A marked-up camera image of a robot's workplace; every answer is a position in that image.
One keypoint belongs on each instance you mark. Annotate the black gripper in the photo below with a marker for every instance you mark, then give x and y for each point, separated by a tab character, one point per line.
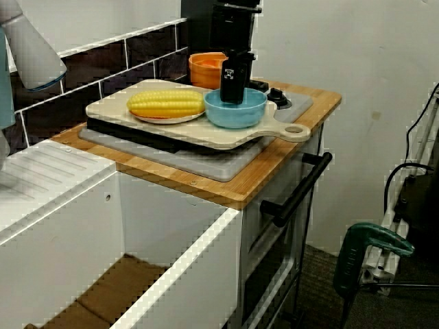
233	31

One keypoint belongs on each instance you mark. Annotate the light blue plastic bowl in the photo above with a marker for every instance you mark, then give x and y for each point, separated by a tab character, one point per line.
236	114

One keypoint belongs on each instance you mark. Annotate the yellow toy corn cob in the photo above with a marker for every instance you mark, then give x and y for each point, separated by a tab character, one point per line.
164	103

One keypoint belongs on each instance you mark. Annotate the black burner grate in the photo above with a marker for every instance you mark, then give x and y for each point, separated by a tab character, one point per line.
259	85

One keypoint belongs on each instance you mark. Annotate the orange toy pot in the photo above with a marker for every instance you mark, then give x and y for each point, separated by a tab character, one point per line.
202	77

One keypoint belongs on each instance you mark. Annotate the black stove knob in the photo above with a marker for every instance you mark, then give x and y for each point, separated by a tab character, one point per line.
278	97

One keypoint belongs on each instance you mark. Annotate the red plate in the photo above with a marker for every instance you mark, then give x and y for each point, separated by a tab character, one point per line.
164	120

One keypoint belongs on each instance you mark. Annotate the grey toy stove top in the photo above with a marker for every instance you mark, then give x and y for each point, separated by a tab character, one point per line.
205	168

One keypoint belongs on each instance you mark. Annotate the dark tiled backsplash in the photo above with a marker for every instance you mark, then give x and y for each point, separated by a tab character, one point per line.
103	61

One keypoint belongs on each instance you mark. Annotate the white toy oven front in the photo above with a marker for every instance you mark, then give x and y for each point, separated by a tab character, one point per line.
254	219

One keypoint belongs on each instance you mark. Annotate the white toy sink unit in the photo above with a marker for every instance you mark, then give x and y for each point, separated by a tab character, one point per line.
171	257

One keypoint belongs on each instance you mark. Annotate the green clamp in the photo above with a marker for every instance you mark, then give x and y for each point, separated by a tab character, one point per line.
353	253

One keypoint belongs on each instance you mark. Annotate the black equipment box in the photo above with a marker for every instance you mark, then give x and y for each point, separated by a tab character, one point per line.
425	205

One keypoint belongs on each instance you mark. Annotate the teal box appliance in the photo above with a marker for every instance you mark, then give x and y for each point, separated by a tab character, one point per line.
6	85

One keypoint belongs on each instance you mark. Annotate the brown cardboard sheet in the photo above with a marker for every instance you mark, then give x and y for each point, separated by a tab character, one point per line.
113	291

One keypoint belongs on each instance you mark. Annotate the white backsplash rail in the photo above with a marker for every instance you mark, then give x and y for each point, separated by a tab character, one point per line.
120	36

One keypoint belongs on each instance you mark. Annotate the aluminium profile rail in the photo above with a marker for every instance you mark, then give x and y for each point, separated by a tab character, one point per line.
377	270

